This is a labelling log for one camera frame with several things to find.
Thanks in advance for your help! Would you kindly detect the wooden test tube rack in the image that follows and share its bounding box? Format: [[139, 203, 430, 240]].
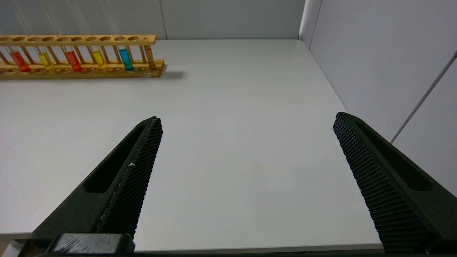
[[0, 34, 165, 80]]

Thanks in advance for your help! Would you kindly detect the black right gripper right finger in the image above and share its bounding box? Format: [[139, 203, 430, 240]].
[[333, 112, 457, 255]]

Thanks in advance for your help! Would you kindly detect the test tube with yellow pigment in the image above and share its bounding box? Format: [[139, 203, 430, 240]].
[[34, 36, 56, 72], [87, 36, 108, 71]]

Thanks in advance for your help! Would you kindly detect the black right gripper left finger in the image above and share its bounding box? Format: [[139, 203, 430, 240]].
[[31, 116, 164, 247]]

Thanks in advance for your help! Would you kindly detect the test tube with red pigment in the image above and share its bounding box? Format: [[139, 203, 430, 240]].
[[3, 36, 31, 73], [61, 36, 83, 72]]

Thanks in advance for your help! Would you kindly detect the test tube with blue pigment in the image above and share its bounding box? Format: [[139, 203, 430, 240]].
[[115, 36, 134, 71]]

